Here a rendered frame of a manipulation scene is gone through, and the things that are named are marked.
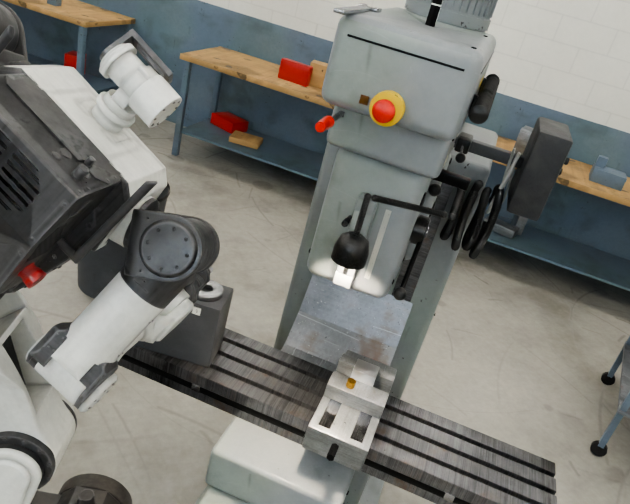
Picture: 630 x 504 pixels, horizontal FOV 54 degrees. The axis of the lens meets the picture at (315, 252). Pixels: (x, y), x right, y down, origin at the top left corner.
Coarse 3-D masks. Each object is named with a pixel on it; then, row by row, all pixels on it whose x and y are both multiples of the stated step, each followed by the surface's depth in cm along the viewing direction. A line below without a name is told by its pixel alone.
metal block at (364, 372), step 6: (360, 360) 158; (354, 366) 155; (360, 366) 156; (366, 366) 157; (372, 366) 157; (354, 372) 155; (360, 372) 154; (366, 372) 154; (372, 372) 155; (354, 378) 155; (360, 378) 155; (366, 378) 154; (372, 378) 154; (372, 384) 154
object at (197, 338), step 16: (208, 288) 161; (224, 288) 163; (208, 304) 155; (224, 304) 157; (192, 320) 156; (208, 320) 156; (224, 320) 164; (176, 336) 159; (192, 336) 158; (208, 336) 158; (160, 352) 162; (176, 352) 162; (192, 352) 161; (208, 352) 160
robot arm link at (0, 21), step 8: (0, 8) 90; (0, 16) 88; (8, 16) 92; (0, 24) 88; (8, 24) 91; (16, 24) 95; (0, 32) 88; (16, 32) 94; (16, 40) 95; (8, 48) 93
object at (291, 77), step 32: (32, 0) 544; (64, 0) 579; (32, 64) 599; (64, 64) 593; (224, 64) 506; (256, 64) 536; (288, 64) 503; (320, 64) 504; (320, 96) 489; (192, 128) 547; (224, 128) 563; (288, 160) 535; (320, 160) 555; (576, 160) 510; (608, 192) 444; (512, 224) 519; (544, 256) 483; (576, 256) 500; (608, 256) 518
